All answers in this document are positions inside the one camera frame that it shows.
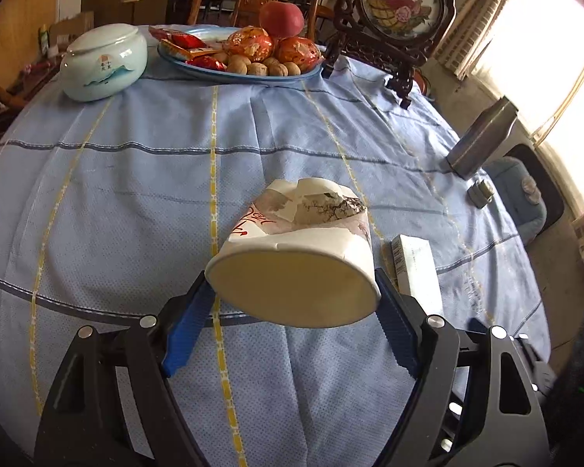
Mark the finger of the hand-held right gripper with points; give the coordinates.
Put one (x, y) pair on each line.
(535, 367)

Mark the blue chair cushion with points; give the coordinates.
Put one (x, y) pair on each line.
(513, 214)

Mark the orange wrapped snacks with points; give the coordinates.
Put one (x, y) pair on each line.
(248, 44)

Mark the crushed white paper cup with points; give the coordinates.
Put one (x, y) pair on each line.
(297, 272)

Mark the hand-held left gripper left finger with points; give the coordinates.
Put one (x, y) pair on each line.
(187, 333)

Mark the red apple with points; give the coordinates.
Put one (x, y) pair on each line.
(281, 18)

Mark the silver metal bottle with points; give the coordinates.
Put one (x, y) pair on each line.
(482, 138)

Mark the small white box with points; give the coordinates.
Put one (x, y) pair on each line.
(418, 272)

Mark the pale green ceramic jar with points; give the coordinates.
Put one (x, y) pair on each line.
(102, 63)

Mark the wrapped orange fruit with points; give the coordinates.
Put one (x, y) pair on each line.
(298, 51)

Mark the red snack packet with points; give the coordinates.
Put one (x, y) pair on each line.
(175, 36)
(207, 63)
(190, 51)

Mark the pile of walnuts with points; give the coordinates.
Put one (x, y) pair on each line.
(258, 67)

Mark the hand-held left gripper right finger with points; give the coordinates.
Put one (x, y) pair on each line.
(400, 335)

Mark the blue fruit plate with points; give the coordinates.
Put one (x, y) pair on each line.
(209, 34)

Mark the bright window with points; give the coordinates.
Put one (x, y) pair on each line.
(555, 58)

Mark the grey cloth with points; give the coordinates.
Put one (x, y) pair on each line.
(529, 188)

